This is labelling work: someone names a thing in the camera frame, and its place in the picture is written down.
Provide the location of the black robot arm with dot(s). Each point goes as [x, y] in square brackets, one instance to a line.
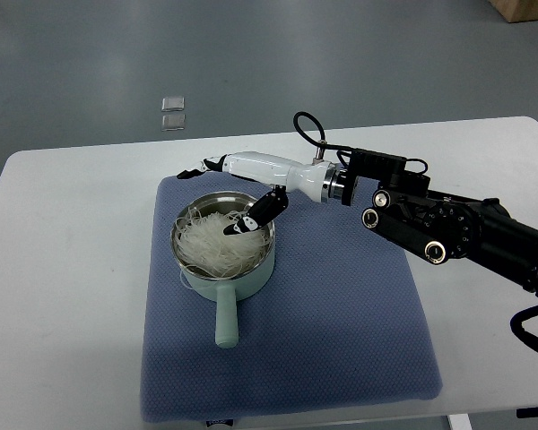
[437, 226]

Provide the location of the white table leg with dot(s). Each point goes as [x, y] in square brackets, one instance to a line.
[459, 422]

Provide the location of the lower floor metal plate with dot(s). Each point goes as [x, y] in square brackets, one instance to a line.
[173, 122]

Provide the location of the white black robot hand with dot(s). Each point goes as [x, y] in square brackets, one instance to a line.
[319, 182]

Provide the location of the mint green pot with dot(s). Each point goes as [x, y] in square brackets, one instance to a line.
[227, 292]

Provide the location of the floor metal plate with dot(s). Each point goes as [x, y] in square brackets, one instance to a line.
[173, 103]
[173, 122]

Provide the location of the blue quilted mat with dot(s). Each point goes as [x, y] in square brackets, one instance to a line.
[338, 324]

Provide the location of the cardboard box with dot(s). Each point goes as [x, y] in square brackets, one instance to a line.
[514, 11]

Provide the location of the upper floor metal plate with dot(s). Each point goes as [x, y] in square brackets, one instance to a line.
[173, 103]

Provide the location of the white vermicelli bundle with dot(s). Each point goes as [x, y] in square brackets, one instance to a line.
[201, 246]

